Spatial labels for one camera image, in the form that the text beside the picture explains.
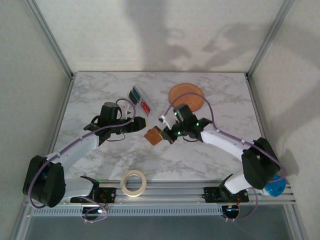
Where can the brown leather card holder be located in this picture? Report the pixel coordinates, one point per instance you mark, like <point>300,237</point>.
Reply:
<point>153,136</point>

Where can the teal card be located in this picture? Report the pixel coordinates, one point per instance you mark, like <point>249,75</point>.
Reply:
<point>136,93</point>

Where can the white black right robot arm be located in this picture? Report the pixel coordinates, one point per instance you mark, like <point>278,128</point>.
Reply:
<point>225,143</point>

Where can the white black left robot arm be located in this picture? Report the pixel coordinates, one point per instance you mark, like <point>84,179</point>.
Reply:
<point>75,150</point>

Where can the dark grey card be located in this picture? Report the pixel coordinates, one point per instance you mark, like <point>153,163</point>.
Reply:
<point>132,98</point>

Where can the round orange coaster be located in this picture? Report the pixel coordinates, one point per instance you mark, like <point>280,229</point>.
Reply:
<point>182,88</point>

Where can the beige masking tape roll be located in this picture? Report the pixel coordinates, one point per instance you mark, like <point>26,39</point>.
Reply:
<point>133,194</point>

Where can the aluminium table side rail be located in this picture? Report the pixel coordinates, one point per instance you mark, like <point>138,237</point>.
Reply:
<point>62,110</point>
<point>256,110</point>

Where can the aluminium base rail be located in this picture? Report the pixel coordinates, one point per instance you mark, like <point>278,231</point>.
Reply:
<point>175,192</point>

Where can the aluminium frame post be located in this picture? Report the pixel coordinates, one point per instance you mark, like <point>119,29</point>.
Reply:
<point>270,37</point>
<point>50,37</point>

